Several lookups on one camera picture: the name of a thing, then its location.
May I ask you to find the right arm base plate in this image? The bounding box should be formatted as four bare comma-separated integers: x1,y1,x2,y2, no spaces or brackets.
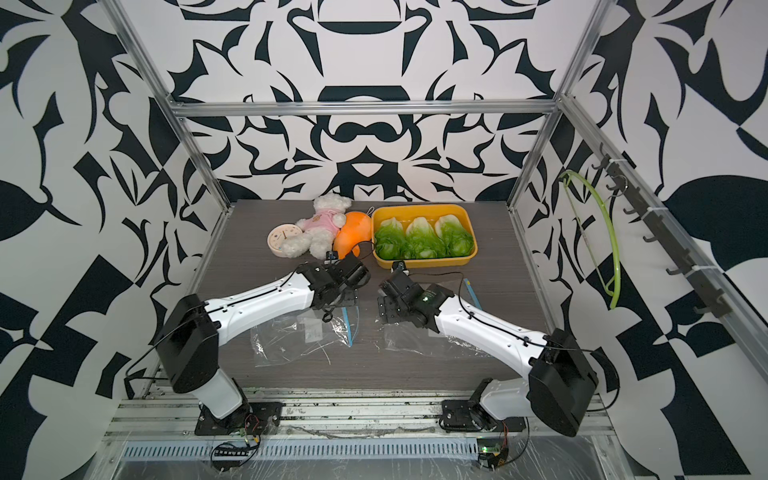
438,378,526,433

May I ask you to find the white teddy bear pink shirt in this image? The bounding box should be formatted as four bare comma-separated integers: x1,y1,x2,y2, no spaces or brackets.
280,193,353,261

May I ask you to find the clear zipper bag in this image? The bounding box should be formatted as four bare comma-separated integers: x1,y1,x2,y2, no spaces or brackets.
378,316,490,359
250,301,360,368

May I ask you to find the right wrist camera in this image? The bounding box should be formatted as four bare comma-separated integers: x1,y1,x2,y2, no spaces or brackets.
391,260,408,274

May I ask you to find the orange plush toy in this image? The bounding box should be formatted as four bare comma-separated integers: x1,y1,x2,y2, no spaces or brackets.
333,211,372,259

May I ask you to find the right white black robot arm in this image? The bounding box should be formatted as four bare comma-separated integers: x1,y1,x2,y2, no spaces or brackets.
379,271,599,437

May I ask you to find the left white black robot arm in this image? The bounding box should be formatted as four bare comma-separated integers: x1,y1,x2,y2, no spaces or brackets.
154,254,370,425

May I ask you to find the black wall hook rack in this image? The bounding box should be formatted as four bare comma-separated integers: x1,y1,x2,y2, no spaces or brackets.
593,145,733,319

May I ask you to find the yellow plastic tray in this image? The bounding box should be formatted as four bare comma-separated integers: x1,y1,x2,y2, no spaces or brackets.
371,204,479,269

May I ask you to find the small pink round clock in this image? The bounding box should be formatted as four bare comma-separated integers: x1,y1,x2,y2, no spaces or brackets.
266,224,302,258

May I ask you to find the chinese cabbage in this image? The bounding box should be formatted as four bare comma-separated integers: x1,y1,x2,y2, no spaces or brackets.
405,217,447,260
434,214,475,257
374,217,410,260

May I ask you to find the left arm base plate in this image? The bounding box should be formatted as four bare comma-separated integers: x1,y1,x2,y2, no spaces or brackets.
194,402,285,436

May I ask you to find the aluminium frame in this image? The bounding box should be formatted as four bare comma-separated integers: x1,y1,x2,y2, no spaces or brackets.
83,0,768,480

